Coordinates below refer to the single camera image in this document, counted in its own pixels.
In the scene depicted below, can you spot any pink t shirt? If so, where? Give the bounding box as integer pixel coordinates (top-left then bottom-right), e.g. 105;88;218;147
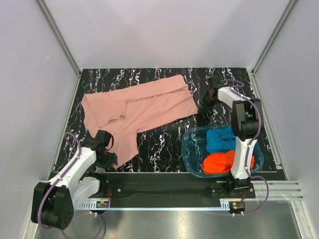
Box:
81;75;198;169

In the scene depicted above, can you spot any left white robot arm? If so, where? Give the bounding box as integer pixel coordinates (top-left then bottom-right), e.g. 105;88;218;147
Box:
31;130;117;230

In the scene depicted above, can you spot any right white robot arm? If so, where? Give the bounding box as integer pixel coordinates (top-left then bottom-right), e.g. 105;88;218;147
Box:
200;76;263;198

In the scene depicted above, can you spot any blue t shirt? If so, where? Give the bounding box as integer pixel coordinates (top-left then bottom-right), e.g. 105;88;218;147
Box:
206;126;236;153

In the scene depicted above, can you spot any left small control board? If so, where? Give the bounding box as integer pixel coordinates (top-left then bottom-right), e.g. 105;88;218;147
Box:
96;201;109;208

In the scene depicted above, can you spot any small control board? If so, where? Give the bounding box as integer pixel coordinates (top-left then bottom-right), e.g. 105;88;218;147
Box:
96;201;109;208
231;201;246;211

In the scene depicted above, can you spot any blue transparent plastic bin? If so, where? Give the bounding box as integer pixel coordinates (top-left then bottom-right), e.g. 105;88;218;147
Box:
181;124;265;179

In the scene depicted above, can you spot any orange t shirt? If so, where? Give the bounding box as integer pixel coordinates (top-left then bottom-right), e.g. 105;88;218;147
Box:
201;149;255;175

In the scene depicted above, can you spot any right small control board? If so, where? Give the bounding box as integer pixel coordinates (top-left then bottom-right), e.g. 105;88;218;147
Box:
231;201;246;211

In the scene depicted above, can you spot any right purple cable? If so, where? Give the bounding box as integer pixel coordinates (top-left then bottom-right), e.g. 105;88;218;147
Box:
221;79;269;215

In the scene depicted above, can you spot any right aluminium corner post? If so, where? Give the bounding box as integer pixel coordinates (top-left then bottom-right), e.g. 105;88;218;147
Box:
251;0;300;75

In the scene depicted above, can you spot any aluminium corner post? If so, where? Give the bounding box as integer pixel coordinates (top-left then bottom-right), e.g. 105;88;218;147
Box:
36;0;82;77
251;0;300;75

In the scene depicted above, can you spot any aluminium frame rail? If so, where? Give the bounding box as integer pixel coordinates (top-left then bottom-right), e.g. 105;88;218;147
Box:
32;180;305;201

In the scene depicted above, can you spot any left aluminium corner post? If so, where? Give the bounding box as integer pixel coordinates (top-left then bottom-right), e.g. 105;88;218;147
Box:
36;0;82;77

